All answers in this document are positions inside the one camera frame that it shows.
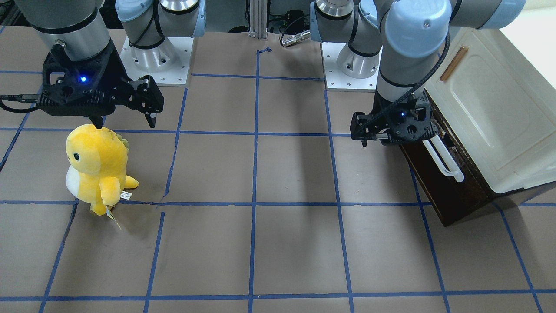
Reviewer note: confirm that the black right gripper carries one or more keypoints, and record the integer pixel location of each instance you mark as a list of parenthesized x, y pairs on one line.
[(117, 74)]

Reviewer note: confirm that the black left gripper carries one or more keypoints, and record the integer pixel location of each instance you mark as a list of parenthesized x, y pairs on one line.
[(360, 124)]

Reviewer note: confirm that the white plastic drawer handle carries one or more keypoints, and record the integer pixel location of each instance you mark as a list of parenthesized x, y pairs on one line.
[(443, 159)]

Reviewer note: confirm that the dark brown wooden drawer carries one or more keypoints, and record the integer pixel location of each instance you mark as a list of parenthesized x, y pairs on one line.
[(452, 201)]

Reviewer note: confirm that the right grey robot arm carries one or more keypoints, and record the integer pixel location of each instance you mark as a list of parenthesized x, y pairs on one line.
[(79, 26)]

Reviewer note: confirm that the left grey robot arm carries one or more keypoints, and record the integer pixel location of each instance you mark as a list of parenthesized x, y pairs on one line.
[(410, 39)]

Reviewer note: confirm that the yellow plush dinosaur toy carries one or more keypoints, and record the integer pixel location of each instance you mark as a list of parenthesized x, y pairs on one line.
[(97, 171)]

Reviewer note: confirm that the cream plastic storage box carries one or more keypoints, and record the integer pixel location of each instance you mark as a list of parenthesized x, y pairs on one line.
[(502, 110)]

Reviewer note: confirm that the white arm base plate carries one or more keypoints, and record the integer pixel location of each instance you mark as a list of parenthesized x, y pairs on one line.
[(169, 64), (346, 71)]

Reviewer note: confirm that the brown wooden box handle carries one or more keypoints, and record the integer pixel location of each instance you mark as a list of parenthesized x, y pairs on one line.
[(450, 69)]

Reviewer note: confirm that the aluminium frame post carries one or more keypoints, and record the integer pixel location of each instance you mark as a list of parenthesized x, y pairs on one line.
[(258, 19)]

